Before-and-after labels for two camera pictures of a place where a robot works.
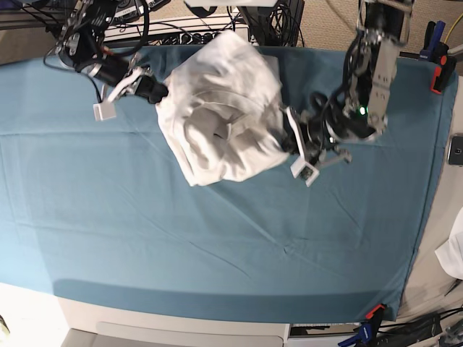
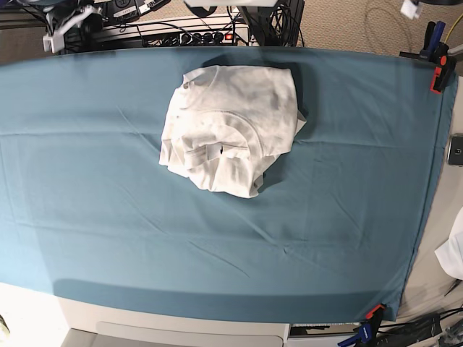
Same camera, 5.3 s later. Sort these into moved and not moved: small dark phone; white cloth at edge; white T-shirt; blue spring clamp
Moved: white T-shirt
Not moved: white cloth at edge; blue spring clamp; small dark phone
